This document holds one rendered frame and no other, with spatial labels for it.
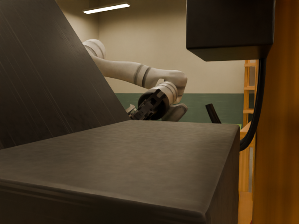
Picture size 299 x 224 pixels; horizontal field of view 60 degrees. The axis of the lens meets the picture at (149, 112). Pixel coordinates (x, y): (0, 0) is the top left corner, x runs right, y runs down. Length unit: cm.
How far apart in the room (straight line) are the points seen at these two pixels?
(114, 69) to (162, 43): 756
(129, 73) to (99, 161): 66
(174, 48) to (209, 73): 134
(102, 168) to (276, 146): 47
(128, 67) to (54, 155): 65
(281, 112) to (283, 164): 11
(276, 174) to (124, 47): 859
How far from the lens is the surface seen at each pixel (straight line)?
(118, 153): 20
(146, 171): 16
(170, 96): 67
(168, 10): 853
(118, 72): 84
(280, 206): 63
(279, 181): 61
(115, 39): 929
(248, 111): 692
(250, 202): 108
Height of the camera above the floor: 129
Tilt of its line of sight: 4 degrees down
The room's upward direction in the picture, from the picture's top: straight up
